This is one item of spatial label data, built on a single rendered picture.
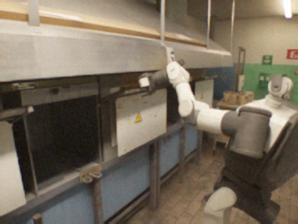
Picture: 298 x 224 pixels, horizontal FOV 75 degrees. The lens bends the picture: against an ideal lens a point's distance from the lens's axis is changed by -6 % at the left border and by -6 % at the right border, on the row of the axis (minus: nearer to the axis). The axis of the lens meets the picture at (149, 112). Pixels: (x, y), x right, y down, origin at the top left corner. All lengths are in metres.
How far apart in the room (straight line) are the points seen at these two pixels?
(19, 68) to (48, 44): 0.14
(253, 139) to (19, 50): 0.78
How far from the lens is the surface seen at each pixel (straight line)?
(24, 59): 0.78
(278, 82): 0.83
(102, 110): 1.39
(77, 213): 1.62
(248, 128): 0.66
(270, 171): 0.86
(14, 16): 0.85
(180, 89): 0.95
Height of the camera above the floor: 1.55
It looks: 14 degrees down
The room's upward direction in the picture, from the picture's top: straight up
